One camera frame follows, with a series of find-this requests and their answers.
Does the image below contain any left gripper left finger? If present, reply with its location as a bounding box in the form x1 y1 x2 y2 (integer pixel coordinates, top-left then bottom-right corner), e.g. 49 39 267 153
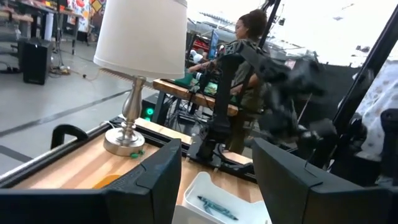
104 138 182 224

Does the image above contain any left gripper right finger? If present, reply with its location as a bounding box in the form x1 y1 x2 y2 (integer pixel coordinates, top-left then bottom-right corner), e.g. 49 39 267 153
252 138 398 224

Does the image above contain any orange plastic bin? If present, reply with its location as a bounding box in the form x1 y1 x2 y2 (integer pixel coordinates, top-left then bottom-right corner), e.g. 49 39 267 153
92 174 123 190

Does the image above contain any white plastic bin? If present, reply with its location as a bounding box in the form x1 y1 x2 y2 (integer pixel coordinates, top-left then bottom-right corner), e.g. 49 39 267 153
172 171 273 224

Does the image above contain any black computer with green light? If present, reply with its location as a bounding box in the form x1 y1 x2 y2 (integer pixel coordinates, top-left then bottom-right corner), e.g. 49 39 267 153
141 92 170 123

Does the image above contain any wooden top workbench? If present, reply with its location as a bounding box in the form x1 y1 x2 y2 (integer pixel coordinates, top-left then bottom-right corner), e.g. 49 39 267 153
152 78 239 125

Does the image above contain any black partition panel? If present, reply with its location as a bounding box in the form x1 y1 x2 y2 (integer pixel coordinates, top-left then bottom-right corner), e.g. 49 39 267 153
294 62 363 125

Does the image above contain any white spotted cloth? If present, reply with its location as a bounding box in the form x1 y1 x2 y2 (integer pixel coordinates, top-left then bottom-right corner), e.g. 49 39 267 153
353 58 398 162

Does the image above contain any person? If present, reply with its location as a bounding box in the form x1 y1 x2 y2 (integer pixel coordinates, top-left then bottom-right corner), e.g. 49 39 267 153
187 8 272 156

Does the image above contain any cone shade chrome base lamp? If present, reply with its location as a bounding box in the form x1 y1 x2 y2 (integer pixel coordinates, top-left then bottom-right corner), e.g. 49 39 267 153
93 0 189 157

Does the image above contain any blue upright banner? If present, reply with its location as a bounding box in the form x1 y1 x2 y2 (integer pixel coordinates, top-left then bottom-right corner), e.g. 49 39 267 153
208 29 220 60

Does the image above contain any black speaker box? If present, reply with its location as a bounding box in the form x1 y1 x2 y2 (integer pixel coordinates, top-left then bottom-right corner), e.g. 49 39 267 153
22 38 54 86

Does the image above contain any white upright cylinder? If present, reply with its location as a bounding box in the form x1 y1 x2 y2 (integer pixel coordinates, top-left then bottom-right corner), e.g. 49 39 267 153
44 12 55 42

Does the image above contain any dark cluttered background table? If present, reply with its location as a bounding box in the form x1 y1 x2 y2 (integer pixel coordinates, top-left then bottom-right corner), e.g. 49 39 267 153
0 0 83 57

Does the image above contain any black rail clamp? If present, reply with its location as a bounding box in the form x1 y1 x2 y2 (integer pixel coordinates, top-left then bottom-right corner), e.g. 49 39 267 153
50 124 90 149

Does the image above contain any black table edge rail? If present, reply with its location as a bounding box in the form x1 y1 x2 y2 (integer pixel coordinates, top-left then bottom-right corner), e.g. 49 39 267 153
0 123 113 189

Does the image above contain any black slanted frame pole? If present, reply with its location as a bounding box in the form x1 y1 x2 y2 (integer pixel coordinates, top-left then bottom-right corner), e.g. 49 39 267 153
331 4 398 128
258 0 282 49

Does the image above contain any colourful wall poster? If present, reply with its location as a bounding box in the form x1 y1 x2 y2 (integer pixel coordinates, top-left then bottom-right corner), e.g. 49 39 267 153
67 0 107 33

